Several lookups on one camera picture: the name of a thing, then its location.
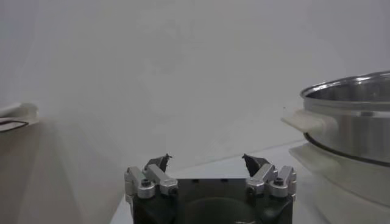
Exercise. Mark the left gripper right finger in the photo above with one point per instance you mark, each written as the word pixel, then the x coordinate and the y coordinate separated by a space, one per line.
pixel 262 178

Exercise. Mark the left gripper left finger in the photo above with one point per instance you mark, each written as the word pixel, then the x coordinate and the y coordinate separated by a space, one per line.
pixel 158 176

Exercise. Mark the steel steamer pot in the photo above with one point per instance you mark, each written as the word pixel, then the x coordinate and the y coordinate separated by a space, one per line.
pixel 350 137

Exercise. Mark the white electric cooker base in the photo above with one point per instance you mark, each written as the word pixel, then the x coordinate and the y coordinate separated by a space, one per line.
pixel 350 182

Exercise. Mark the white side table with cloth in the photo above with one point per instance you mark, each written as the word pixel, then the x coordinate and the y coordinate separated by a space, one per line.
pixel 33 121

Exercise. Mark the white cloth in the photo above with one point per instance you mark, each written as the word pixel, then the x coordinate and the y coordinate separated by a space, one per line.
pixel 21 111

